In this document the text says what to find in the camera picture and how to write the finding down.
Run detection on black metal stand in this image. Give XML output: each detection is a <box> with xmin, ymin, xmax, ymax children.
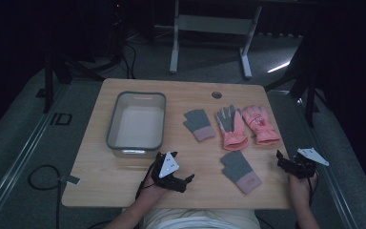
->
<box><xmin>264</xmin><ymin>41</ymin><xmax>328</xmax><ymax>128</ymax></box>
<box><xmin>42</xmin><ymin>52</ymin><xmax>106</xmax><ymax>114</ymax></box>

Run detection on black background floor cables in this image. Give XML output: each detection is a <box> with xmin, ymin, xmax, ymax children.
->
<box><xmin>120</xmin><ymin>42</ymin><xmax>138</xmax><ymax>80</ymax></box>

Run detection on person's white shirt torso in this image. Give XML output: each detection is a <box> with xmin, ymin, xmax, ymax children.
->
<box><xmin>142</xmin><ymin>208</ymin><xmax>261</xmax><ymax>229</ymax></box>

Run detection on grey knit glove pink cuff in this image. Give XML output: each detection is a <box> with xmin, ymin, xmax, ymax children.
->
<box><xmin>182</xmin><ymin>109</ymin><xmax>217</xmax><ymax>143</ymax></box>
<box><xmin>219</xmin><ymin>150</ymin><xmax>263</xmax><ymax>196</ymax></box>

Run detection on grey table edge clip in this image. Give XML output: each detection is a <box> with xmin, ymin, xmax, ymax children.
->
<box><xmin>58</xmin><ymin>175</ymin><xmax>81</xmax><ymax>186</ymax></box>

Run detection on white plastic bin grey rim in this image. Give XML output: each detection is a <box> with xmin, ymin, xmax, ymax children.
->
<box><xmin>106</xmin><ymin>91</ymin><xmax>167</xmax><ymax>159</ymax></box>

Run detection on black floor cable loop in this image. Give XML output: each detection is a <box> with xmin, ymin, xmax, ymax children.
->
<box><xmin>28</xmin><ymin>164</ymin><xmax>62</xmax><ymax>229</ymax></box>

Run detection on metal floor rail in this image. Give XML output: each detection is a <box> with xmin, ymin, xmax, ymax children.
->
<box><xmin>266</xmin><ymin>90</ymin><xmax>363</xmax><ymax>229</ymax></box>
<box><xmin>0</xmin><ymin>83</ymin><xmax>71</xmax><ymax>229</ymax></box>

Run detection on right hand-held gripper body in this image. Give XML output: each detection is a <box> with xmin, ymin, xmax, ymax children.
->
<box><xmin>286</xmin><ymin>147</ymin><xmax>330</xmax><ymax>179</ymax></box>

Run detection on dark equipment with red light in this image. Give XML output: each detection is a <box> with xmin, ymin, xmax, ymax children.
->
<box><xmin>103</xmin><ymin>0</ymin><xmax>128</xmax><ymax>63</ymax></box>

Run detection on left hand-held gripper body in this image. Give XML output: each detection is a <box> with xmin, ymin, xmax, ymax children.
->
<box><xmin>151</xmin><ymin>151</ymin><xmax>186</xmax><ymax>192</ymax></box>

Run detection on pink glove with print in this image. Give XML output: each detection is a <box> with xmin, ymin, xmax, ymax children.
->
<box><xmin>241</xmin><ymin>105</ymin><xmax>282</xmax><ymax>146</ymax></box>

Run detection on person's right hand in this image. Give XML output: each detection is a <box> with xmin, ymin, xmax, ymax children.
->
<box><xmin>288</xmin><ymin>174</ymin><xmax>318</xmax><ymax>209</ymax></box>

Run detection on white metal desk frame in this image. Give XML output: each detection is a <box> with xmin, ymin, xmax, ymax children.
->
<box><xmin>169</xmin><ymin>0</ymin><xmax>263</xmax><ymax>80</ymax></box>

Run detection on person's left hand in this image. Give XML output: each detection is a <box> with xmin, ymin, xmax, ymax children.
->
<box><xmin>137</xmin><ymin>176</ymin><xmax>168</xmax><ymax>208</ymax></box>

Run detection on black floor tape mark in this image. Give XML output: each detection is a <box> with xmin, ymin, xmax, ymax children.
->
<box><xmin>49</xmin><ymin>113</ymin><xmax>73</xmax><ymax>126</ymax></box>

